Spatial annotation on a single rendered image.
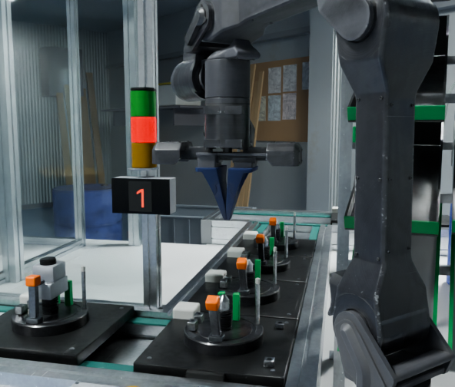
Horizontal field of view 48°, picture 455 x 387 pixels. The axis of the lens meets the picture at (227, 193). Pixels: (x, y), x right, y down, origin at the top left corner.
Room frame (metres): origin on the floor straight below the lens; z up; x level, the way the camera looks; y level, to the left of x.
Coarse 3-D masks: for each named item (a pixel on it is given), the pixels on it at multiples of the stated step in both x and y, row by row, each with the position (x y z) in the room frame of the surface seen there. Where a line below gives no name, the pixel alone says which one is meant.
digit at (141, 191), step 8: (128, 184) 1.00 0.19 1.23; (136, 184) 1.00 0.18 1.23; (144, 184) 0.99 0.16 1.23; (128, 192) 1.00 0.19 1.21; (136, 192) 1.00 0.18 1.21; (144, 192) 0.99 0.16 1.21; (136, 200) 1.00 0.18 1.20; (144, 200) 0.99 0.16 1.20; (136, 208) 1.00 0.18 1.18; (144, 208) 0.99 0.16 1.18
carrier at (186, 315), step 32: (256, 288) 0.88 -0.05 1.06; (192, 320) 0.86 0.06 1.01; (224, 320) 0.85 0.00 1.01; (256, 320) 0.87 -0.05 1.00; (288, 320) 0.95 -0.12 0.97; (160, 352) 0.80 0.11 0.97; (192, 352) 0.80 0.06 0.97; (224, 352) 0.79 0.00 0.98; (256, 352) 0.80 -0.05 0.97; (288, 352) 0.80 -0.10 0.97; (256, 384) 0.73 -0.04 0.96
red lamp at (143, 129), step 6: (132, 120) 1.01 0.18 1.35; (138, 120) 1.00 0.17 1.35; (144, 120) 1.00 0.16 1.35; (150, 120) 1.00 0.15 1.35; (132, 126) 1.01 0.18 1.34; (138, 126) 1.00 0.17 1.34; (144, 126) 1.00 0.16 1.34; (150, 126) 1.00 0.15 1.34; (156, 126) 1.02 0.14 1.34; (132, 132) 1.01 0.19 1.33; (138, 132) 1.00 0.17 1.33; (144, 132) 1.00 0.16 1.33; (150, 132) 1.00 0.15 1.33; (156, 132) 1.02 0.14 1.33; (132, 138) 1.01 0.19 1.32; (138, 138) 1.00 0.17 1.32; (144, 138) 1.00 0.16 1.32; (150, 138) 1.00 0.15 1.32; (156, 138) 1.02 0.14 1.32
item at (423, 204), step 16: (416, 128) 0.94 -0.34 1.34; (432, 128) 0.93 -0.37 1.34; (416, 144) 0.95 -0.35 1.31; (432, 144) 0.94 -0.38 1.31; (416, 160) 0.90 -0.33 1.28; (432, 160) 0.89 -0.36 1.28; (416, 176) 0.86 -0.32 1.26; (432, 176) 0.85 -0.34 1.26; (352, 192) 0.80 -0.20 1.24; (416, 192) 0.81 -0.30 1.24; (432, 192) 0.80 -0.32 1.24; (352, 208) 0.80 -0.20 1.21; (416, 208) 0.77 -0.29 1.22; (432, 208) 0.77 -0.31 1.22; (352, 224) 0.75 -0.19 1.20; (416, 224) 0.71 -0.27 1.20; (432, 224) 0.70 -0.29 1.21
